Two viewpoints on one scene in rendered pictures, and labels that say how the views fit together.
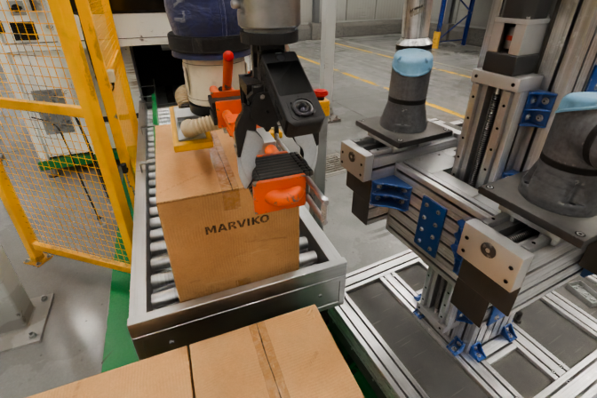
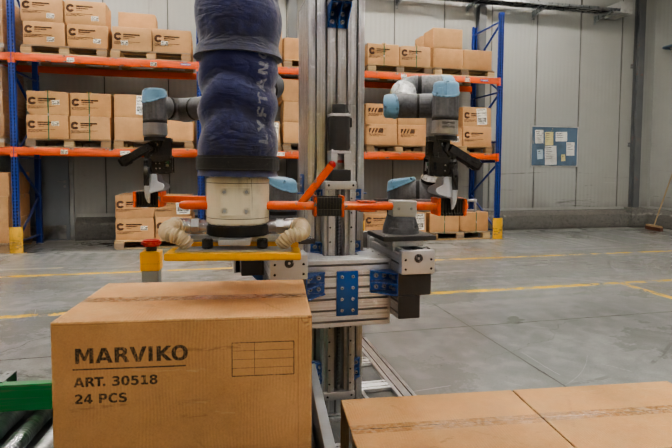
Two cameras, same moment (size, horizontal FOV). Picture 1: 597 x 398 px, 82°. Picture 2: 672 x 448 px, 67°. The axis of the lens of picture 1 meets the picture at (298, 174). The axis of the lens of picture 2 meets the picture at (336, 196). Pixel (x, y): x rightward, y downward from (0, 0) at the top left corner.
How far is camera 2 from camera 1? 1.59 m
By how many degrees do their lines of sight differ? 77
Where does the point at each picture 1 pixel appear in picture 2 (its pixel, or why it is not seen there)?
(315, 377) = (413, 408)
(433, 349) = not seen: hidden behind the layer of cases
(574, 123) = (406, 189)
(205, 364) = not seen: outside the picture
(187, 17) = (269, 139)
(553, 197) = (411, 227)
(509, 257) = (429, 254)
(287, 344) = (380, 417)
